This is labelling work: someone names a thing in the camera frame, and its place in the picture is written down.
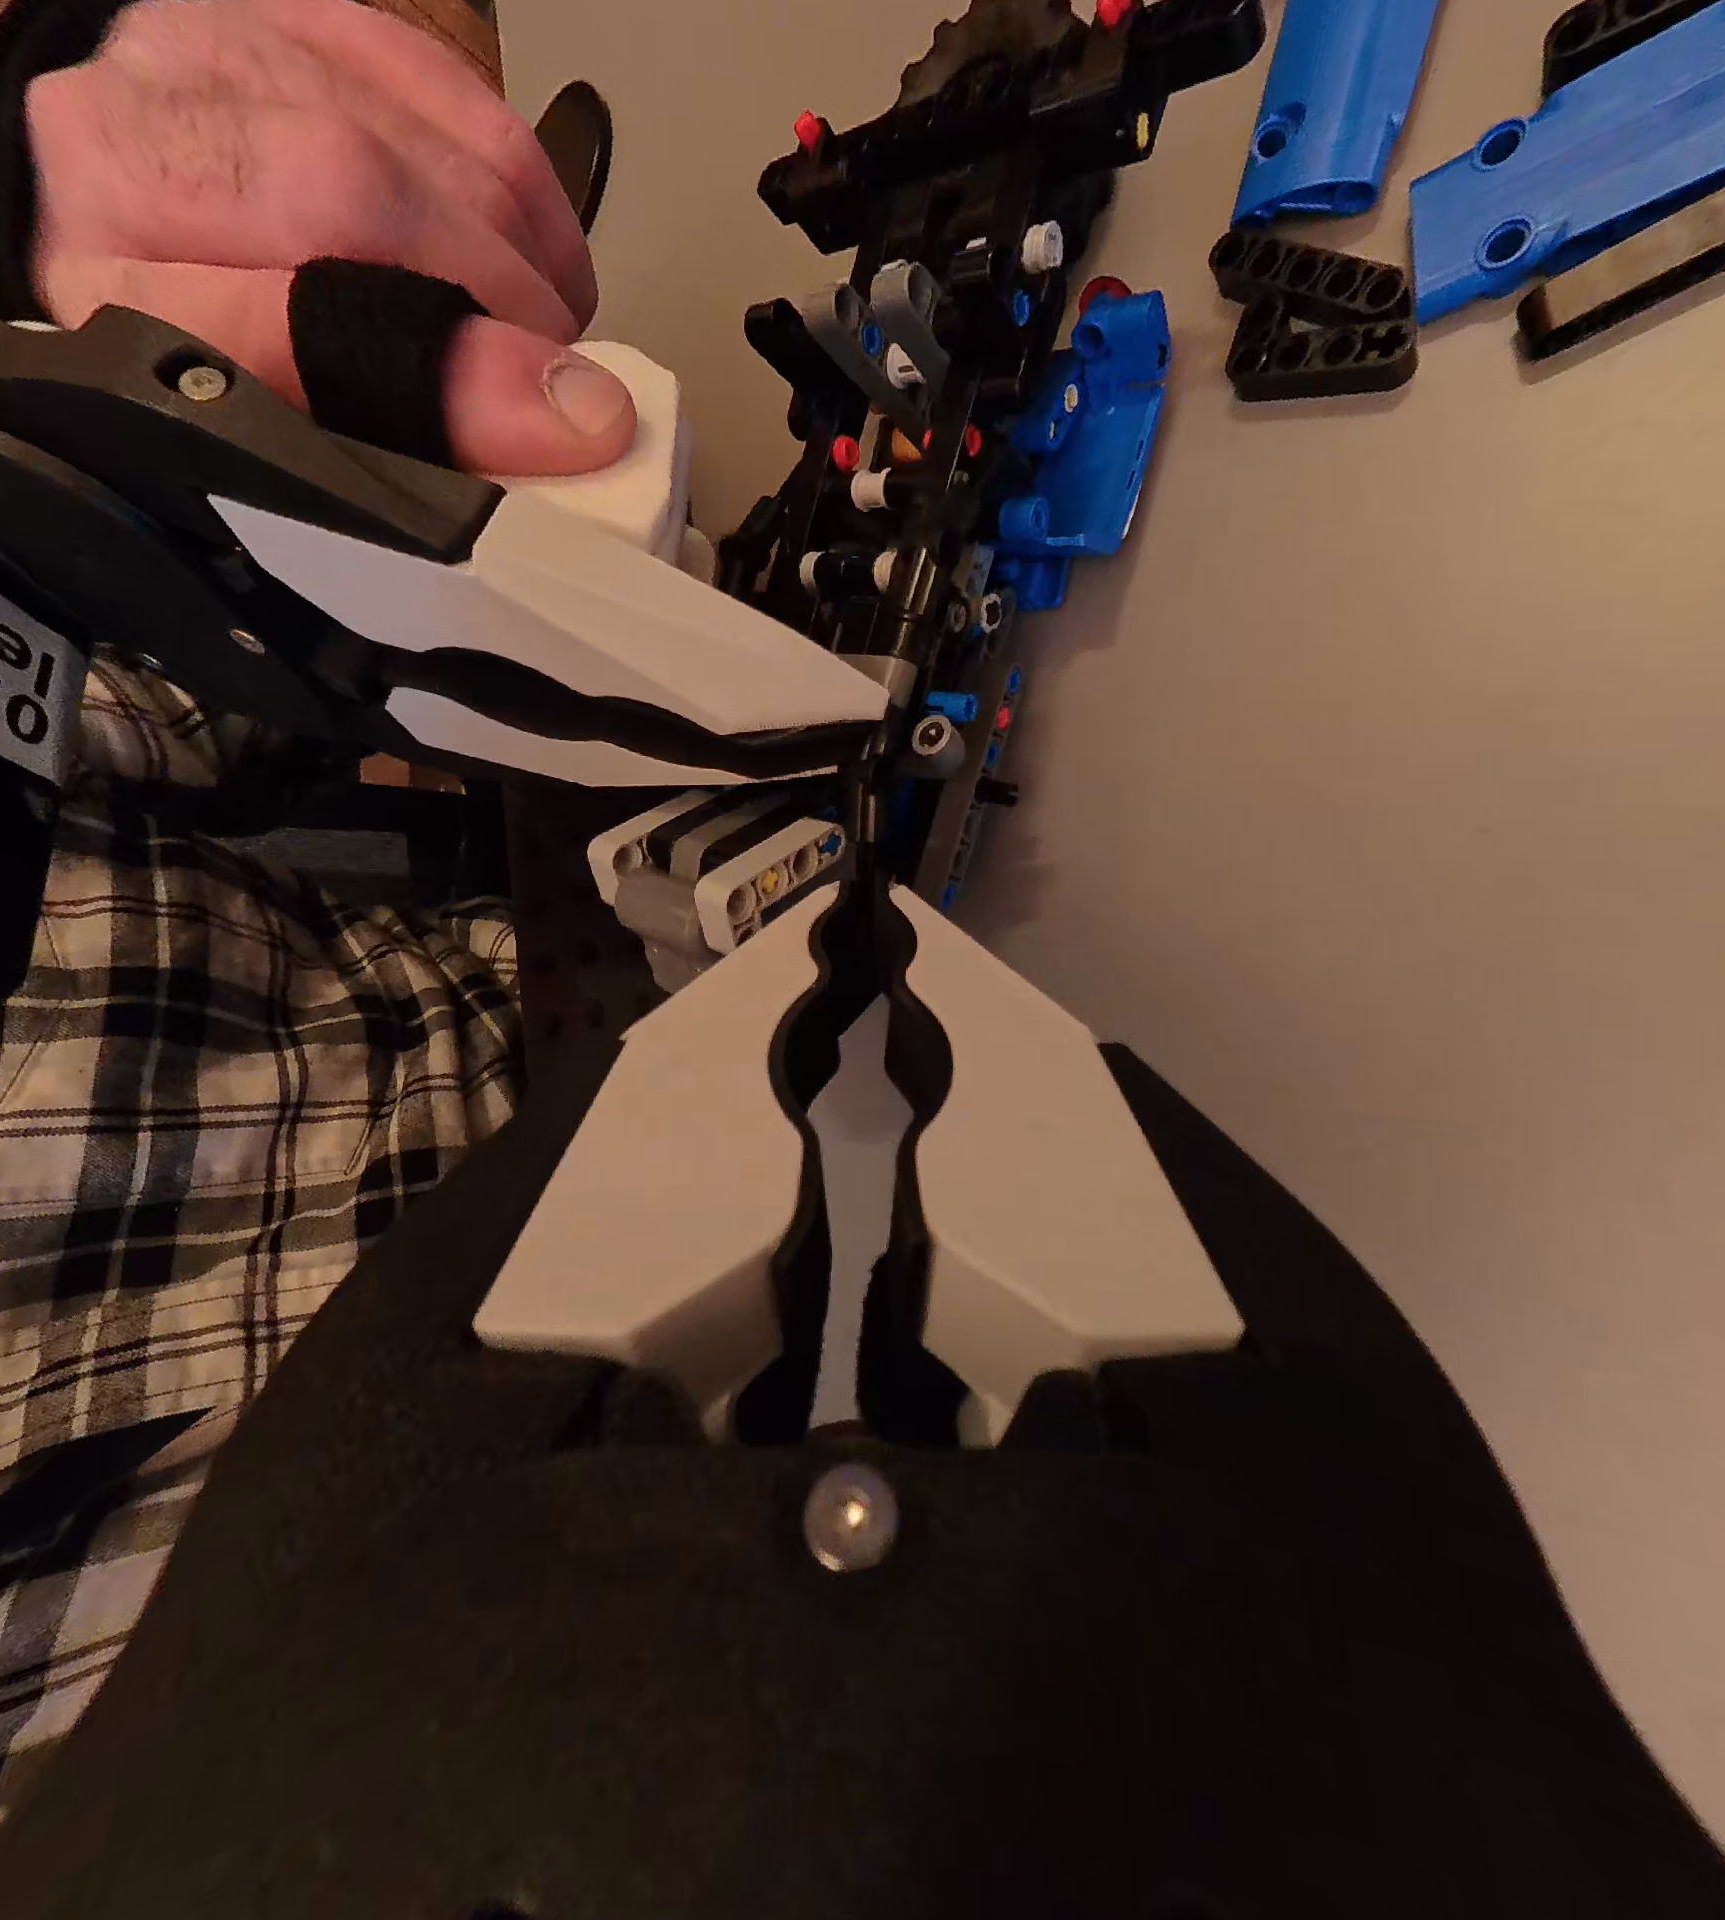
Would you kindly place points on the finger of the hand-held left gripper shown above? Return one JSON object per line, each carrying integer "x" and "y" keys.
{"x": 577, "y": 601}
{"x": 562, "y": 735}

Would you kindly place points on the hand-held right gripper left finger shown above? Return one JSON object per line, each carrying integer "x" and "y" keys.
{"x": 653, "y": 1200}

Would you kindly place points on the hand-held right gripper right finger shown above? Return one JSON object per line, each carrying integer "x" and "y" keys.
{"x": 1072, "y": 1200}

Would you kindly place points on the toy brick vehicle chassis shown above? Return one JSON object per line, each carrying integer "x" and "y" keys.
{"x": 937, "y": 150}

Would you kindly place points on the grey desk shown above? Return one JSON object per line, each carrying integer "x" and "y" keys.
{"x": 1402, "y": 901}

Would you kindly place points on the person's left hand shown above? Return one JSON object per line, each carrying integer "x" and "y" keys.
{"x": 276, "y": 134}

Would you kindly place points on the black perforated panel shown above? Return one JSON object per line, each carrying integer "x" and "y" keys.
{"x": 568, "y": 974}

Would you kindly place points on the person's plaid shirt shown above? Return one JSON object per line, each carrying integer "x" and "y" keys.
{"x": 203, "y": 1081}

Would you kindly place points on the black angled beam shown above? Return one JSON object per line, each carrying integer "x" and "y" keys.
{"x": 1320, "y": 356}
{"x": 1311, "y": 271}

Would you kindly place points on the long blue panel brick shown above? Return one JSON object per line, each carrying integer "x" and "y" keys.
{"x": 1597, "y": 164}

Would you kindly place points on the long black flat brick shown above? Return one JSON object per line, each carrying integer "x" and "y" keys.
{"x": 1671, "y": 254}

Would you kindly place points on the black short beam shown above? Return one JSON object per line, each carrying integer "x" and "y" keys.
{"x": 1611, "y": 38}

